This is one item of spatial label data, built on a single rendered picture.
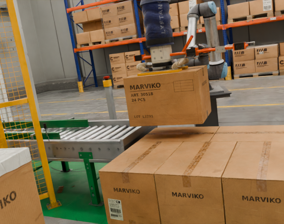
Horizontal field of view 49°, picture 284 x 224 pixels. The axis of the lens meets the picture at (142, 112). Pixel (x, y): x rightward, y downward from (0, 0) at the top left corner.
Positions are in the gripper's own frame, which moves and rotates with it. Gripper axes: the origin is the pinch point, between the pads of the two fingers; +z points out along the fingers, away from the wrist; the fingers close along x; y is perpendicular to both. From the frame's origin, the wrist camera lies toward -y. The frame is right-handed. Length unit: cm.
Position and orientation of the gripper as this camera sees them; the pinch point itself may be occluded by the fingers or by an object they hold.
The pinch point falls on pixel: (195, 51)
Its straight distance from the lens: 244.9
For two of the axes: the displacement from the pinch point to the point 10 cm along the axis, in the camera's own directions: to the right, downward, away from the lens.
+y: -9.0, 0.4, 4.4
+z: -4.2, 2.5, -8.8
